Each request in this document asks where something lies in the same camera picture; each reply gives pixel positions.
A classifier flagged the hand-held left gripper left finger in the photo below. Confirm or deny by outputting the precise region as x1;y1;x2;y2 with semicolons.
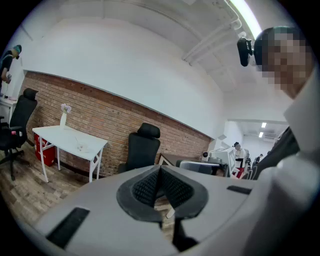
32;164;181;254

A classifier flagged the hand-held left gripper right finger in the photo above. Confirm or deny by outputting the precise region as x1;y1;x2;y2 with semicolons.
154;165;261;251

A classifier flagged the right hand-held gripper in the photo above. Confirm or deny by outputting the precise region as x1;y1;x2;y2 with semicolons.
243;68;320;256

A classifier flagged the grey machine housing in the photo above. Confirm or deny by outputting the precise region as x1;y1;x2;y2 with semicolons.
175;159;227;176

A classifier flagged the white equipment box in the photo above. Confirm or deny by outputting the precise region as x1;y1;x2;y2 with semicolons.
208;147;237;177

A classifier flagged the brown framed board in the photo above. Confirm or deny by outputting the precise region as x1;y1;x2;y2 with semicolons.
158;152;201;167

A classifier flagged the black office chair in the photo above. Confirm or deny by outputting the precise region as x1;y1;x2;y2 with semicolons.
0;87;39;181
117;122;162;174

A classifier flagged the red box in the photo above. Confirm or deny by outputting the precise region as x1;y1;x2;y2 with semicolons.
34;133;56;167

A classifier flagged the white table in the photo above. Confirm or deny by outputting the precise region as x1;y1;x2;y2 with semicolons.
31;124;109;183

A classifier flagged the person's face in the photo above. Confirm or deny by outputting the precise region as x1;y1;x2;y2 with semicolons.
254;26;315;100

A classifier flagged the white desk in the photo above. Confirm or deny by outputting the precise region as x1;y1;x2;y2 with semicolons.
0;96;18;126

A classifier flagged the white ceiling pipe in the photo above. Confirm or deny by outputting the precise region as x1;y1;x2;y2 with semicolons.
182;19;241;63

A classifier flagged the long ceiling light strip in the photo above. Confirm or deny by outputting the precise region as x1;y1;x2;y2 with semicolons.
228;0;263;41

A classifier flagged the black head-worn camera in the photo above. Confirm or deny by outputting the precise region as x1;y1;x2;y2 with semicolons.
236;36;256;67

